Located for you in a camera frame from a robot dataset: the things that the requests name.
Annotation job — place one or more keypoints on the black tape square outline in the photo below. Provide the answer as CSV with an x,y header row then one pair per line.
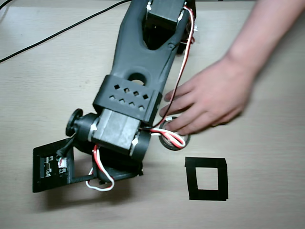
x,y
206,195

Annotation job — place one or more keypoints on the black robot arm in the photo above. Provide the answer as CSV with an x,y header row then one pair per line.
x,y
143,59

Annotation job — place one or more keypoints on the black camera mount with board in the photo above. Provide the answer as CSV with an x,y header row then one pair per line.
x,y
39,171

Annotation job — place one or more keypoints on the bare human hand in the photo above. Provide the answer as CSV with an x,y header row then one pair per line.
x,y
214,95

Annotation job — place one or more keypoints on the bare human forearm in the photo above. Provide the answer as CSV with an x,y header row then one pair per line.
x,y
267,31

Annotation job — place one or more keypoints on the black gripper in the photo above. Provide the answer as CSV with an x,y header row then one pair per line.
x,y
119,173

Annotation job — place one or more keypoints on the black tape roll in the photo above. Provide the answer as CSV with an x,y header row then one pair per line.
x,y
175,148

